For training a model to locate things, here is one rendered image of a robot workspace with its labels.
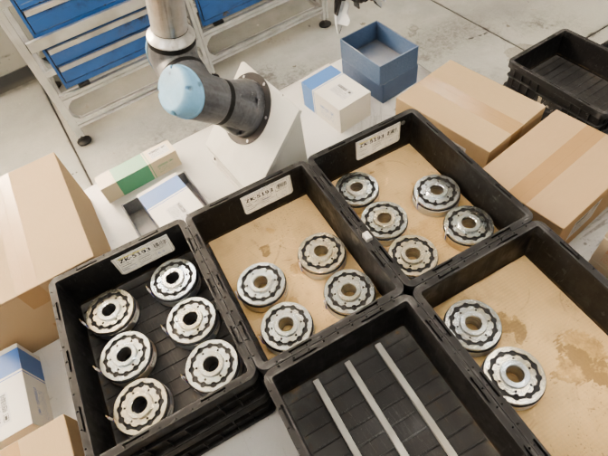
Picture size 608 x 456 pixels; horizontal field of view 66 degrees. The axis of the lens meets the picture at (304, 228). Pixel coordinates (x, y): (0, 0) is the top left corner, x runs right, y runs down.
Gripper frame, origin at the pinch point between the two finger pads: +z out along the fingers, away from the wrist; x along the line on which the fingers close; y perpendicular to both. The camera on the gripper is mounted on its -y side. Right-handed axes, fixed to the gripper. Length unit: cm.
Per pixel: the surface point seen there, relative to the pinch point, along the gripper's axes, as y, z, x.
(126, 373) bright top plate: 56, -5, -95
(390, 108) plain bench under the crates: 13.5, 24.4, -1.5
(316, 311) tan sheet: 65, 3, -58
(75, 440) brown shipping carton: 62, -5, -108
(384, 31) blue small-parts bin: -6.3, 14.2, 12.4
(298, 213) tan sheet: 41, 5, -48
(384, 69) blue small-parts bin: 10.0, 12.3, 0.4
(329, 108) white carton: 8.5, 14.7, -19.4
